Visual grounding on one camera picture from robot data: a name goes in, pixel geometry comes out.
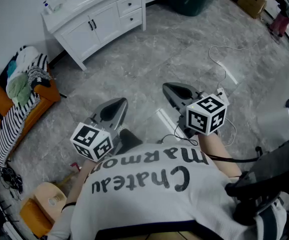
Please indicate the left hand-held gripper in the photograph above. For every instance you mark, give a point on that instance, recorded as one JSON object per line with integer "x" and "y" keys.
{"x": 92, "y": 139}

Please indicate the black shoulder bag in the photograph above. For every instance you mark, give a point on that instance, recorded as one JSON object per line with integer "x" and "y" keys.
{"x": 267, "y": 179}

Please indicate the dark green bathtub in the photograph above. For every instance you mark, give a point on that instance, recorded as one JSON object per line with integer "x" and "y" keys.
{"x": 189, "y": 1}

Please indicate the white power adapter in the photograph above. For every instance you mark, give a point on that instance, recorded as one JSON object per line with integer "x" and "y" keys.
{"x": 223, "y": 94}

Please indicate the white cabinet door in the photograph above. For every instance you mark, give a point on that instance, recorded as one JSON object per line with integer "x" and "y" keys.
{"x": 79, "y": 40}
{"x": 107, "y": 21}

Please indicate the black wristband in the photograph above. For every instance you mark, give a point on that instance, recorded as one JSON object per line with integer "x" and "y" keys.
{"x": 68, "y": 204}

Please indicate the orange sofa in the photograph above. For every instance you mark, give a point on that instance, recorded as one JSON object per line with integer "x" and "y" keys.
{"x": 47, "y": 94}

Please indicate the green soap dish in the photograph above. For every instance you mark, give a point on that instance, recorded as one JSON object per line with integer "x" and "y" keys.
{"x": 57, "y": 7}

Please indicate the orange cushion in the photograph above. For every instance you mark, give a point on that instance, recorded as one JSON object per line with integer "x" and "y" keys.
{"x": 32, "y": 216}

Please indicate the white fluffy blanket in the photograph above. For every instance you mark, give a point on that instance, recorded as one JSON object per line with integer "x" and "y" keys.
{"x": 24, "y": 59}

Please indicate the person's left forearm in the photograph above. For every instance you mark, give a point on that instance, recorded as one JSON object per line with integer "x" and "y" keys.
{"x": 78, "y": 181}

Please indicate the white printed t-shirt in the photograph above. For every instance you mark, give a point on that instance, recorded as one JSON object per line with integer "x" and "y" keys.
{"x": 147, "y": 209}

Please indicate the cardboard box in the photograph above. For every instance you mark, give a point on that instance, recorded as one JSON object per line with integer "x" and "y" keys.
{"x": 252, "y": 2}

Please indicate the small black object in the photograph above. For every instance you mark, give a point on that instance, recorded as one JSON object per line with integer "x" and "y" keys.
{"x": 288, "y": 104}

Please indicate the person's right forearm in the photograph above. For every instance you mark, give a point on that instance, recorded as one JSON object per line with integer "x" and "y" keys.
{"x": 217, "y": 149}

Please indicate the white vanity cabinet with sink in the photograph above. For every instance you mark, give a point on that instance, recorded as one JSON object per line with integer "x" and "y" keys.
{"x": 84, "y": 4}

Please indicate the clear bottle with blue pump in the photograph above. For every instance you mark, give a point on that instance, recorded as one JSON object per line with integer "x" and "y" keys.
{"x": 48, "y": 9}

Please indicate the pale green cloth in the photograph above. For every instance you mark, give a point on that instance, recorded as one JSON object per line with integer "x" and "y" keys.
{"x": 19, "y": 89}

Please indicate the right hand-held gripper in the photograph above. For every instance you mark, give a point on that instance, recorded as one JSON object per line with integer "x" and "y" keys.
{"x": 199, "y": 119}

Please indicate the teal cloth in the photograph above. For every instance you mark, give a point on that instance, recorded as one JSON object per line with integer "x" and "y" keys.
{"x": 11, "y": 67}

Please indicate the person's black trousers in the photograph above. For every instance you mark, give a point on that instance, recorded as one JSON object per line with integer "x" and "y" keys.
{"x": 129, "y": 137}

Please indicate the black white striped blanket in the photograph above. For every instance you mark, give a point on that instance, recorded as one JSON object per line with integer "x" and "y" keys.
{"x": 12, "y": 129}

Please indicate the round wooden stool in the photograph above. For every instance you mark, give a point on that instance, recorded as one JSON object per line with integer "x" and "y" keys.
{"x": 47, "y": 196}

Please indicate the small red object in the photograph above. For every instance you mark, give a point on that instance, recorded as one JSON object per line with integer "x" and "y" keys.
{"x": 75, "y": 165}

